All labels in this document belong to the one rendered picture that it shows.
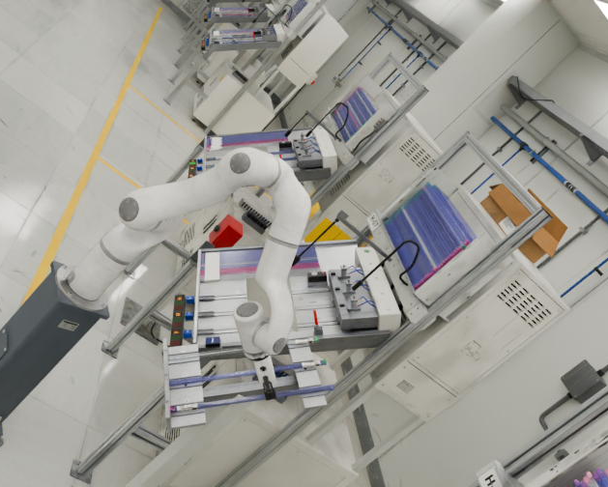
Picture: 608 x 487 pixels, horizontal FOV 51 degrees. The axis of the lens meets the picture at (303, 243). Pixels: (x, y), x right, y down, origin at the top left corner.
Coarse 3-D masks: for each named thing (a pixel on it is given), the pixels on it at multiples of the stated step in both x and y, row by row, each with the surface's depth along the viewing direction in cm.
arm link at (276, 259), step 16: (272, 240) 174; (272, 256) 174; (288, 256) 174; (256, 272) 177; (272, 272) 174; (288, 272) 177; (272, 288) 173; (272, 304) 171; (288, 304) 174; (272, 320) 171; (288, 320) 173; (256, 336) 174; (272, 336) 171; (272, 352) 173
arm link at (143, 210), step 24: (216, 168) 181; (240, 168) 171; (264, 168) 174; (144, 192) 187; (168, 192) 187; (192, 192) 184; (216, 192) 182; (120, 216) 188; (144, 216) 186; (168, 216) 187
